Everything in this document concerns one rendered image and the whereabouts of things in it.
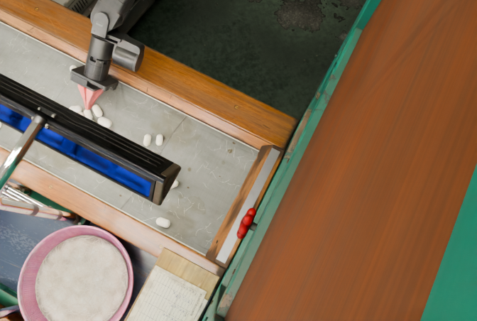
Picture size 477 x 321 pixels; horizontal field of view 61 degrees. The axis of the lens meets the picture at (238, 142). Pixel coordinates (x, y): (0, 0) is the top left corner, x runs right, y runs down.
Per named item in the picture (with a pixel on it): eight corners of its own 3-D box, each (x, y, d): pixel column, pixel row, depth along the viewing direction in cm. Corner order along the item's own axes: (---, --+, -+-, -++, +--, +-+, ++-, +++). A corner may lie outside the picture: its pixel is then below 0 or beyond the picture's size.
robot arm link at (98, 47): (99, 26, 100) (88, 30, 94) (125, 37, 100) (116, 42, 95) (93, 52, 103) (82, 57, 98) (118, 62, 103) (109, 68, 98)
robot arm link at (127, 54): (110, 3, 98) (95, 9, 91) (155, 22, 99) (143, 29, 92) (101, 49, 104) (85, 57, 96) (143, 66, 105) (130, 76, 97)
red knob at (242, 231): (247, 207, 55) (249, 204, 51) (261, 214, 55) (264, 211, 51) (233, 236, 54) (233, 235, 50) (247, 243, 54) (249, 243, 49)
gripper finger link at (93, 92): (87, 116, 104) (95, 84, 99) (64, 104, 104) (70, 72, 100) (103, 109, 110) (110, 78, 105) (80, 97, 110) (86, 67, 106)
